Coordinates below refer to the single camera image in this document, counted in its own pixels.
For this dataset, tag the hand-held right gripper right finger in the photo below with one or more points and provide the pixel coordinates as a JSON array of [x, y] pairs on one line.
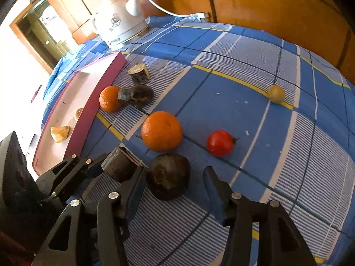
[[213, 194]]

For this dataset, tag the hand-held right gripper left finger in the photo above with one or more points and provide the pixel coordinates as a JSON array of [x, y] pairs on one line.
[[138, 191]]

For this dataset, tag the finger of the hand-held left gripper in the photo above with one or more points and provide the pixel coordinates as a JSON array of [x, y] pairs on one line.
[[69, 171], [94, 185]]

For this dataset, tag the dark avocado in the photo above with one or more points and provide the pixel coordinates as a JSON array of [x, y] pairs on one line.
[[169, 177]]

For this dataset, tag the red tomato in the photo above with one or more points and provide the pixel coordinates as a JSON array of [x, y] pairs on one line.
[[220, 144]]

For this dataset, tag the large orange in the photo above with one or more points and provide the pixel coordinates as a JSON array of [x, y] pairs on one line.
[[162, 131]]

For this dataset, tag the pink shallow cardboard box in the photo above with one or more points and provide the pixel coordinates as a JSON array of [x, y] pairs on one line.
[[91, 110]]

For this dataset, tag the small orange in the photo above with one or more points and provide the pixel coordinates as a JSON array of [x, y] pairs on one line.
[[108, 99]]

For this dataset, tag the yellow ginger lump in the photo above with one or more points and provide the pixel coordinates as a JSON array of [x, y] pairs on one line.
[[60, 133]]

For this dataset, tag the beige ginger lump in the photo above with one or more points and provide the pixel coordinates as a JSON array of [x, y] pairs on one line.
[[78, 114]]

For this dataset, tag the dark lumpy root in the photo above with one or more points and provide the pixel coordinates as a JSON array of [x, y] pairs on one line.
[[138, 95]]

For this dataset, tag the small yellow-green round fruit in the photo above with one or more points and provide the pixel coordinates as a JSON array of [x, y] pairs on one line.
[[276, 93]]

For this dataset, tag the blue plaid tablecloth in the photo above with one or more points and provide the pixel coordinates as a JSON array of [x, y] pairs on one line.
[[249, 61]]

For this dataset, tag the glazed wooden door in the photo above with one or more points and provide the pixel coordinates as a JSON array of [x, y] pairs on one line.
[[44, 25]]

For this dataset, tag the white ceramic electric kettle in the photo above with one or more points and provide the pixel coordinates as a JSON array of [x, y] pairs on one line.
[[116, 25]]

